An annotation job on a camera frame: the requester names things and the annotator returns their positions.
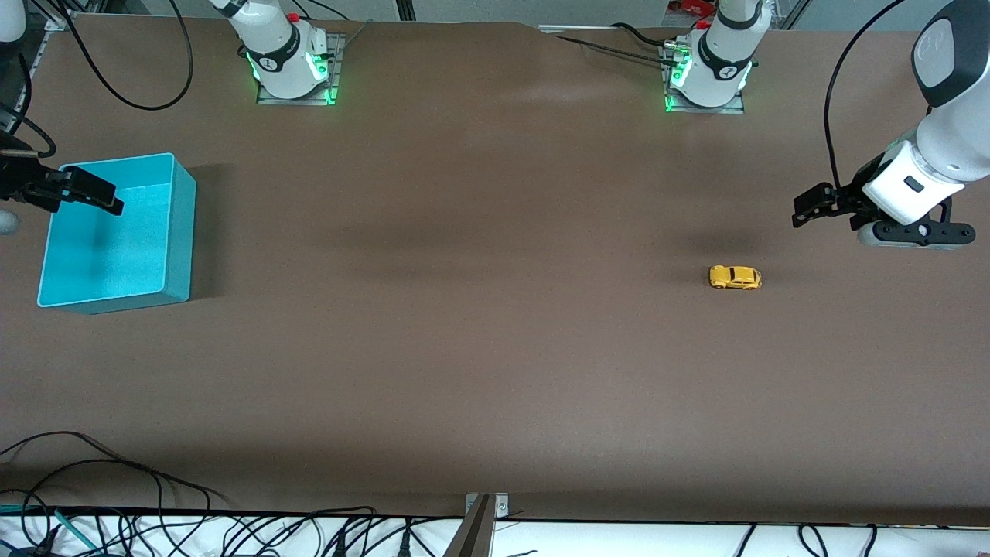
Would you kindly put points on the yellow beetle toy car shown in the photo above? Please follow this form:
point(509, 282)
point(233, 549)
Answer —
point(735, 275)

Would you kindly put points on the teal plastic bin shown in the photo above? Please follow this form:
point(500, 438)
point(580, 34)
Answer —
point(108, 247)

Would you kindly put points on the red box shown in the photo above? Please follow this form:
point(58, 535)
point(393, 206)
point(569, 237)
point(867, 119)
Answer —
point(692, 8)

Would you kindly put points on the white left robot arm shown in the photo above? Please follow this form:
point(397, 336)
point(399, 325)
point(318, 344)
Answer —
point(959, 131)

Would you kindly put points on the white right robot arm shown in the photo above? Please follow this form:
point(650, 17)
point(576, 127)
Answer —
point(282, 62)

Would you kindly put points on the small metal bracket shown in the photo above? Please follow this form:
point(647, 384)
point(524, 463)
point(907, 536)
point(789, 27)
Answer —
point(501, 504)

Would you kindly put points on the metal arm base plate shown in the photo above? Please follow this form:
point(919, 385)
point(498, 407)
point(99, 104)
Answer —
point(334, 70)
point(731, 107)

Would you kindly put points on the white lower shelf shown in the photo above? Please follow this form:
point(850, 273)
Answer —
point(619, 541)

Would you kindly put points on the aluminium frame struts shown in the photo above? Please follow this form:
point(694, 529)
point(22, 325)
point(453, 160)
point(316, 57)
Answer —
point(793, 11)

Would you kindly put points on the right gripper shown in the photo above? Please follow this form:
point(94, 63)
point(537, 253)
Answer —
point(22, 179)

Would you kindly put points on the dark grey metal bar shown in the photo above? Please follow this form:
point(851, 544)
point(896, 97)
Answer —
point(473, 534)

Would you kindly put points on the black frame post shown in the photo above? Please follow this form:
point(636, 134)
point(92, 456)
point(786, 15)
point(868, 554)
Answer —
point(406, 9)

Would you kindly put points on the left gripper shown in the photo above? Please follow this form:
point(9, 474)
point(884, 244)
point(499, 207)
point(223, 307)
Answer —
point(857, 188)

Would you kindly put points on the aluminium frame profile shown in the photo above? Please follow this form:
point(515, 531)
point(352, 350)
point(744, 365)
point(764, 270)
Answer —
point(54, 22)

